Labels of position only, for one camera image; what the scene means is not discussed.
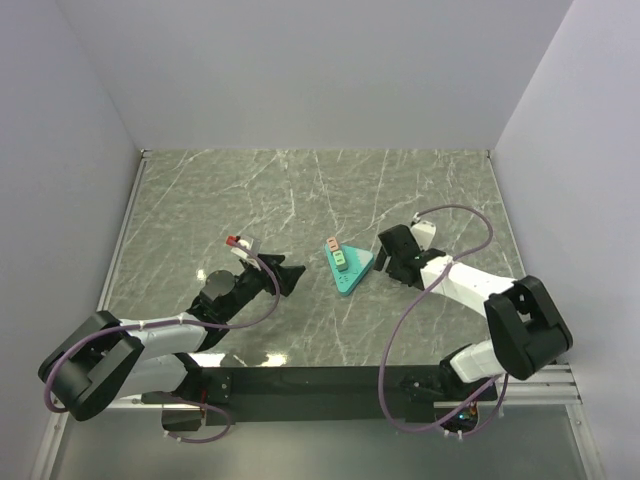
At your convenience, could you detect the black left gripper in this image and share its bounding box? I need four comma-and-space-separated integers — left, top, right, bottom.
222, 253, 305, 320

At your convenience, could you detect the teal triangular power strip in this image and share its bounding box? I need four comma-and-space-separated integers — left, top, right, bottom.
324, 244, 375, 297

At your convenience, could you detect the pink plug adapter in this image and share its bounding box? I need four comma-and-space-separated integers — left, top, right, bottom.
327, 237, 340, 252

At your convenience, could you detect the green plug adapter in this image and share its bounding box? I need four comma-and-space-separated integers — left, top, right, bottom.
331, 249, 349, 272

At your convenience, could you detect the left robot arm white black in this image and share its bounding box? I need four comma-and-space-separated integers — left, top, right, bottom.
38, 254, 306, 421

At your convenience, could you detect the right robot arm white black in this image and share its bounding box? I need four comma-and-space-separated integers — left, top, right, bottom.
374, 221, 573, 401

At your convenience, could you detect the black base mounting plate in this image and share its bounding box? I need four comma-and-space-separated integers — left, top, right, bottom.
142, 365, 488, 423

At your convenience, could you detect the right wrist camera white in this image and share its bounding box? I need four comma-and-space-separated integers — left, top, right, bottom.
410, 213, 437, 250

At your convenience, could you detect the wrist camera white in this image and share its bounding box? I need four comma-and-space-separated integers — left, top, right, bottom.
410, 213, 437, 250
226, 235, 261, 268

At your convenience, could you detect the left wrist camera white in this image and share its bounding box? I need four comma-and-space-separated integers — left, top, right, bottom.
226, 235, 261, 268

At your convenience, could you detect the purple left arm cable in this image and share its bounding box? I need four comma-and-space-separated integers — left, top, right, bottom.
43, 239, 281, 445

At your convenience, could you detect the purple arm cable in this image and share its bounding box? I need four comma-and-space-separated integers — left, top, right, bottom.
43, 239, 281, 445
377, 205, 511, 434

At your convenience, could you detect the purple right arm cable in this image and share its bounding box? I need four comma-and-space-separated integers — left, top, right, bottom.
377, 205, 511, 434

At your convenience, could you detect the aluminium frame rail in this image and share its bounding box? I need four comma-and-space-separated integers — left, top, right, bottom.
434, 363, 584, 407

